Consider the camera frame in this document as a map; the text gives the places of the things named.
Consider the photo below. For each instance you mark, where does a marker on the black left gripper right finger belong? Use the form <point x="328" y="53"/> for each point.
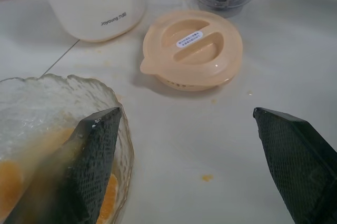
<point x="297" y="171"/>

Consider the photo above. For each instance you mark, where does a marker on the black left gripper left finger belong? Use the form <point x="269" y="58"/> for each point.
<point x="87" y="171"/>

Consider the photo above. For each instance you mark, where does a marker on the yellow plastic blender lid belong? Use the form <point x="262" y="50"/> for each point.
<point x="192" y="47"/>

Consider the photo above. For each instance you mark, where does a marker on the orange slice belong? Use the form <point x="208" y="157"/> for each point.
<point x="109" y="197"/>

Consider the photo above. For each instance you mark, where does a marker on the clear glass bowl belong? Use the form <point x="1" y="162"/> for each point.
<point x="52" y="100"/>

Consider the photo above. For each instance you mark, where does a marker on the white Joyoung blender base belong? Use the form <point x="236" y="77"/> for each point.
<point x="92" y="10"/>

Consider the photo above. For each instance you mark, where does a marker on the small orange pulp bit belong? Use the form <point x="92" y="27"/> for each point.
<point x="206" y="178"/>

